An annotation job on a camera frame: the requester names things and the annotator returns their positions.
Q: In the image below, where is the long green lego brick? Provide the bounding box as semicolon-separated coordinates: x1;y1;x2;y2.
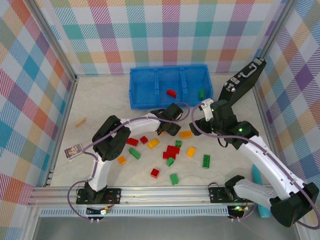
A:
202;154;212;170

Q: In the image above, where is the blue three-compartment bin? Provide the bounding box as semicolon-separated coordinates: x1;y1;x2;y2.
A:
129;64;215;110

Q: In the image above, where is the small card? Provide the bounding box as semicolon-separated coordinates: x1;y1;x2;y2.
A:
64;142;84;160

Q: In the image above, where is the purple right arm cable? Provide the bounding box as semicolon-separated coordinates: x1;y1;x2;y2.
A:
189;103;320;230

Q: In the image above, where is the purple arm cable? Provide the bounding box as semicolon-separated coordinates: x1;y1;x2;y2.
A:
67;101;192;222
189;103;320;230

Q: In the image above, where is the aluminium side rail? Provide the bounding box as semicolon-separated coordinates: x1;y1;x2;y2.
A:
251;84;273;141
43;74;80;188

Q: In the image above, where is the black briefcase with silver handle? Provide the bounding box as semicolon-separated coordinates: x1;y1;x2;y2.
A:
218;56;267;109

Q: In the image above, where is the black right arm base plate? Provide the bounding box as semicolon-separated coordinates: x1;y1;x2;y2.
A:
208;183;256;204

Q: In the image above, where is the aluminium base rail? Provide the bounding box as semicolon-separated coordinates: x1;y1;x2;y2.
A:
26;184;276;208

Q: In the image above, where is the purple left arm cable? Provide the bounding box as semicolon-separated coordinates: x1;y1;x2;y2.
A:
67;101;192;222

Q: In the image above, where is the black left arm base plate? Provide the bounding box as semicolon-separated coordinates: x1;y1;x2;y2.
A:
76;187;123;205

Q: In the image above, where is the slotted cable tray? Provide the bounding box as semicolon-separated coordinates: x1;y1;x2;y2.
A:
39;206;232;218

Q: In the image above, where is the aluminium frame post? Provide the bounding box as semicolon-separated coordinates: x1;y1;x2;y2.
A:
257;0;297;60
29;0;79;83

